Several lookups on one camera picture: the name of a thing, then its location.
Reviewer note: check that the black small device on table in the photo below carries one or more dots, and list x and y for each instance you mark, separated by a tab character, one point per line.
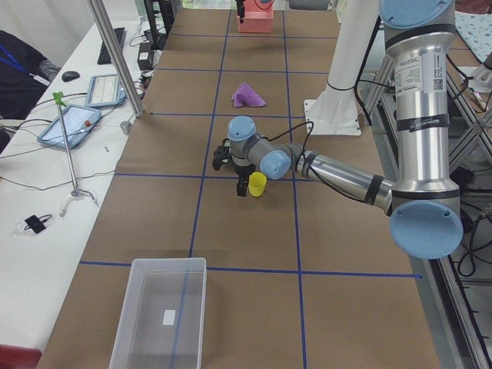
37	224

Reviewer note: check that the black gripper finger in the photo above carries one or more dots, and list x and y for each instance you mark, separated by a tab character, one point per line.
240	10

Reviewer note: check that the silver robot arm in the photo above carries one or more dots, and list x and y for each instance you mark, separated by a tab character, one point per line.
423	203

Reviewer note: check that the teach pendant far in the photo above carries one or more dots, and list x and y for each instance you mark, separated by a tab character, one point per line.
105	91

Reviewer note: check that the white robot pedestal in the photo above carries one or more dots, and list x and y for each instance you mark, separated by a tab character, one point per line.
334	112

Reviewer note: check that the yellow plastic cup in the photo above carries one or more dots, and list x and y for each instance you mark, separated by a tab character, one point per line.
257	184

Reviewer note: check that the pink plastic bin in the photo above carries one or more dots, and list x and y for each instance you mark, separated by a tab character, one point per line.
258	17

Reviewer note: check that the teach pendant near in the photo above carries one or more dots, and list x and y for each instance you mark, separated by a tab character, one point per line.
79	121

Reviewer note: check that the seated person dark clothes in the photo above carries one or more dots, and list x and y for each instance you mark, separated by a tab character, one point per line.
25	75

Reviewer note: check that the purple cloth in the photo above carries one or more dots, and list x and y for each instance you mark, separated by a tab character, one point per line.
245	95

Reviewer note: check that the white label in box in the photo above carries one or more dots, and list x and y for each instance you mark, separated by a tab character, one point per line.
169	317

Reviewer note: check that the teach pendant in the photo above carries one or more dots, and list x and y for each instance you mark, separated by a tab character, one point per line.
105	91
79	121

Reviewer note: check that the clear plastic storage box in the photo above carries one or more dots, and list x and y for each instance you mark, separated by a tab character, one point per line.
156	284

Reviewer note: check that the aluminium frame post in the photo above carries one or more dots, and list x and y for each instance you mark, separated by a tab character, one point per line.
108	36

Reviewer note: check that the black power adapter box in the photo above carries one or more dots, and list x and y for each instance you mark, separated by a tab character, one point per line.
146	54

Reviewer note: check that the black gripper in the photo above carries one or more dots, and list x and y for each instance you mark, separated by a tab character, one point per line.
243	171

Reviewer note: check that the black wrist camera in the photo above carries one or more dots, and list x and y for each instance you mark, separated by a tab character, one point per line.
222	155

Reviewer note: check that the black computer mouse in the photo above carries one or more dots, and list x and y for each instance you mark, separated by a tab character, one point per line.
70	76

